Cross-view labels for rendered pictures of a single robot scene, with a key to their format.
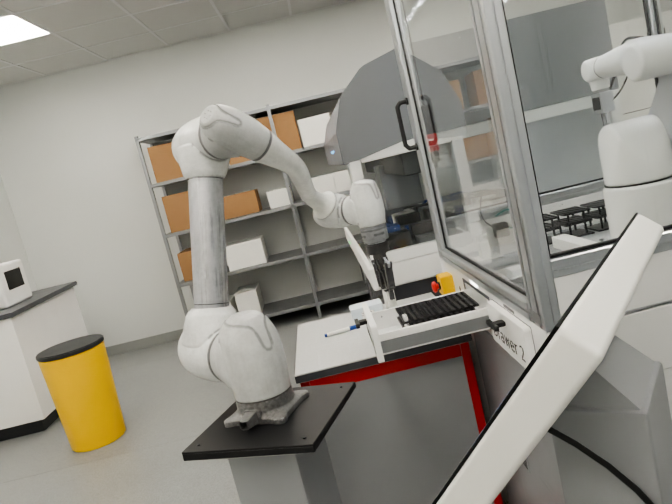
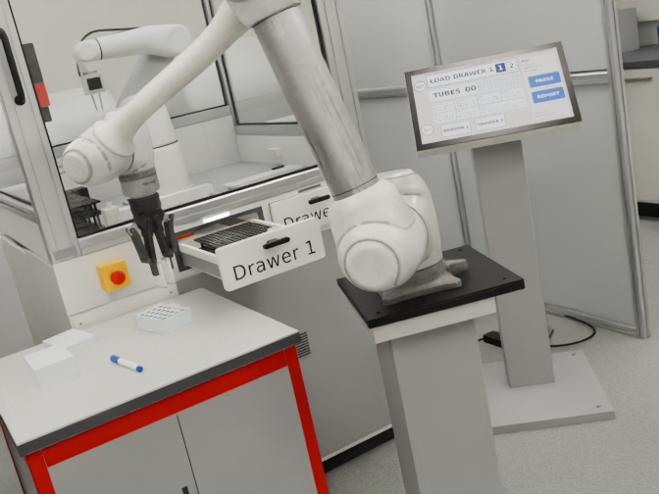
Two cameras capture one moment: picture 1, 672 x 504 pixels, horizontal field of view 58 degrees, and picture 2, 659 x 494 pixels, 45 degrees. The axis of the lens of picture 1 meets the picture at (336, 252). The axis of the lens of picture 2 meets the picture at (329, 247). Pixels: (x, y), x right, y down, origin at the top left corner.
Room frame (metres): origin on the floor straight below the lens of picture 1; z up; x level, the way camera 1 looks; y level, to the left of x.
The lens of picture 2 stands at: (2.54, 1.77, 1.38)
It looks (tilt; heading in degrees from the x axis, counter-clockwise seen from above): 15 degrees down; 243
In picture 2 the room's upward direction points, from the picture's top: 12 degrees counter-clockwise
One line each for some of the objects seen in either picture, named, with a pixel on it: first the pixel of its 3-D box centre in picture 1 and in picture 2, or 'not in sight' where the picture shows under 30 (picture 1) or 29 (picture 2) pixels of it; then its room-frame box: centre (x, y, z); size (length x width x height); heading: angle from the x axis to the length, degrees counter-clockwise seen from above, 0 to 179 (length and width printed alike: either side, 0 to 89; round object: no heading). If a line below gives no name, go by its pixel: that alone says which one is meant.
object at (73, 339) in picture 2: not in sight; (69, 340); (2.26, -0.26, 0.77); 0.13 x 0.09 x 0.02; 104
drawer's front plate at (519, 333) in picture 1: (510, 333); (315, 208); (1.44, -0.37, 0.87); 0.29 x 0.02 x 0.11; 1
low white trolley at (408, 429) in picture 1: (394, 422); (168, 489); (2.17, -0.06, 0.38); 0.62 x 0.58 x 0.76; 1
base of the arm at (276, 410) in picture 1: (262, 403); (420, 271); (1.55, 0.29, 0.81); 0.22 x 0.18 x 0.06; 158
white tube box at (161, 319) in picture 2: not in sight; (163, 318); (2.04, -0.14, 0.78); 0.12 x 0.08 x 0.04; 107
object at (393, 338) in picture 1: (440, 316); (238, 246); (1.76, -0.26, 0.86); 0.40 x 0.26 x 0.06; 91
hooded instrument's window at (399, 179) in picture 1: (442, 180); not in sight; (3.48, -0.69, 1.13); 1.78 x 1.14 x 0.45; 1
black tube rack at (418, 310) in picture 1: (437, 316); (239, 245); (1.76, -0.25, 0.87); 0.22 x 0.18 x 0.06; 91
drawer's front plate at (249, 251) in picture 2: (372, 330); (272, 253); (1.76, -0.05, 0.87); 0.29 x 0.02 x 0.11; 1
